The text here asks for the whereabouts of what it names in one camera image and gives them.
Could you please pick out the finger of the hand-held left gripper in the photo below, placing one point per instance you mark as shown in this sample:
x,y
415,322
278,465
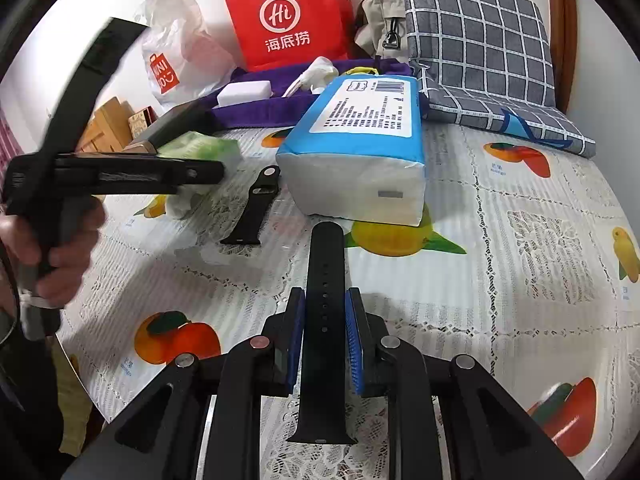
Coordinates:
x,y
200,175

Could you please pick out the white plastic bag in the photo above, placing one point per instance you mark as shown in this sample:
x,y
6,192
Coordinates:
x,y
190,45

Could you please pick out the green tissue pack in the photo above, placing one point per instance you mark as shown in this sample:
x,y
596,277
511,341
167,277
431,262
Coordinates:
x,y
210,147

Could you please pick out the dark box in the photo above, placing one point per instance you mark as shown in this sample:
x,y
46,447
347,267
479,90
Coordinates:
x,y
175,122

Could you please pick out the grey checked cushion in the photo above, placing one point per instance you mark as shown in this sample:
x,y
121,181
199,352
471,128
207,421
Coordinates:
x,y
480,45

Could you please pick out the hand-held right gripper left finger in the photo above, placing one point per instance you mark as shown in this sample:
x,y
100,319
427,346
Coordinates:
x,y
296,345

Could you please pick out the person's left hand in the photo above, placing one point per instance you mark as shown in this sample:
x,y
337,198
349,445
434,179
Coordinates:
x,y
75,260

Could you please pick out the white rectangular block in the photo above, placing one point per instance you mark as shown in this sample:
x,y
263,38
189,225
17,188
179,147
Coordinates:
x,y
245,93

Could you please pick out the fruit print tablecloth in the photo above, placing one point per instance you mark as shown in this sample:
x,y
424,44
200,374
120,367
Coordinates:
x,y
500,285

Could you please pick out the purple towel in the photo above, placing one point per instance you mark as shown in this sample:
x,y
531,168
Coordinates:
x,y
250,112

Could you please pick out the white crumpled plastic wrap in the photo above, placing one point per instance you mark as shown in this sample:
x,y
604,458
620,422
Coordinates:
x,y
315,75

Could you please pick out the wooden door frame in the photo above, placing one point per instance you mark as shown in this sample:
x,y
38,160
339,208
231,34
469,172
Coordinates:
x,y
560,35

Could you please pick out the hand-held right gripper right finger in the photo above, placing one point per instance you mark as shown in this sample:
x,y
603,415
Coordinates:
x,y
355,345

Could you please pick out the red paper bag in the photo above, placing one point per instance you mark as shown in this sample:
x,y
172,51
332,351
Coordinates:
x,y
285,15

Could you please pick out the small patterned box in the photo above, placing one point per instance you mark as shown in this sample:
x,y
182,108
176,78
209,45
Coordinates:
x,y
141,120

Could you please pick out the blue tissue pack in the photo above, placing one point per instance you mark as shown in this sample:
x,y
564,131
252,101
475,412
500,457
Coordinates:
x,y
360,160

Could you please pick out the beige fabric bag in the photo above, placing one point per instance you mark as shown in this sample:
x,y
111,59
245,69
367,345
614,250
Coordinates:
x,y
375,20

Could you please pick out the white tissue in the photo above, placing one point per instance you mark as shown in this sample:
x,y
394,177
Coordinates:
x,y
179,205

